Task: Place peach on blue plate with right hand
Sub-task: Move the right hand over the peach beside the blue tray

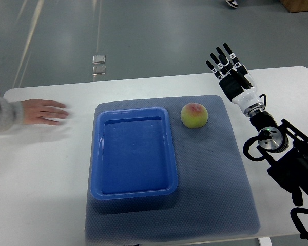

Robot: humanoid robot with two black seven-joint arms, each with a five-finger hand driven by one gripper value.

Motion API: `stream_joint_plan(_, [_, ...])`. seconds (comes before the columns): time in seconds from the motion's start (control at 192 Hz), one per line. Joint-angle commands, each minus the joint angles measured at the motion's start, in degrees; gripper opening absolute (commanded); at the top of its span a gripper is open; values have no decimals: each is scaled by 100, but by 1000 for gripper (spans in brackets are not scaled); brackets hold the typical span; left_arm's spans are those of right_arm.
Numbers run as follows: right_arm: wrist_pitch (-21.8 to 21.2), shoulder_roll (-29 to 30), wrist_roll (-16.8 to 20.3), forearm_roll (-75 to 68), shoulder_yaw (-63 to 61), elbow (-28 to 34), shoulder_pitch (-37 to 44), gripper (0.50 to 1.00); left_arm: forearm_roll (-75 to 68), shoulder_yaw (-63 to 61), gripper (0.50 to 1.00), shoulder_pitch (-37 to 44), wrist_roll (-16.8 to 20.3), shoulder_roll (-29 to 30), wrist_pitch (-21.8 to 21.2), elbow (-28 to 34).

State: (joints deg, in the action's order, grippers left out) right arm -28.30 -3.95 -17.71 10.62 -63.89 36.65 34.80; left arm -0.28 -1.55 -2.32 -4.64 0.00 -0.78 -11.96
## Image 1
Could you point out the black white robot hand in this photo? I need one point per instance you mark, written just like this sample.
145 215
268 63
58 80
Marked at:
237 84

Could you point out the grey sleeved forearm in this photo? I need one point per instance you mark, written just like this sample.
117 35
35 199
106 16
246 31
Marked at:
10 113

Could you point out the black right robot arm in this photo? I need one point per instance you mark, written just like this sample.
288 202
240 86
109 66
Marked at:
283 146

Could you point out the green pink peach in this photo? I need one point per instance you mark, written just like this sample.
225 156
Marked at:
194 115

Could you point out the upper metal floor plate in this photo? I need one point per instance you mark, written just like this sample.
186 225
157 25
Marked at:
99 59

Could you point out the metal floor plate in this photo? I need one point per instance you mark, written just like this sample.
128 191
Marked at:
99 59
99 70

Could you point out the lower metal floor plate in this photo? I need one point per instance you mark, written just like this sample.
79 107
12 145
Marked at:
99 70

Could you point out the person's bare hand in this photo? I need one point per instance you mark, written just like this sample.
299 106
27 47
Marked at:
40 111

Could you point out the black white shoe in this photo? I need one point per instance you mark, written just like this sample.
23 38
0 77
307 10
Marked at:
232 3

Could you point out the brown wooden box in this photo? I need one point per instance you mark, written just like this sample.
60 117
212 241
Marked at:
295 6

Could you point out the blue plastic tray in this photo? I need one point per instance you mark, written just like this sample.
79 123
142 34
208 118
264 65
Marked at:
133 155

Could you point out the grey blue table mat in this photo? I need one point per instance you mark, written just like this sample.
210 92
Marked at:
213 199

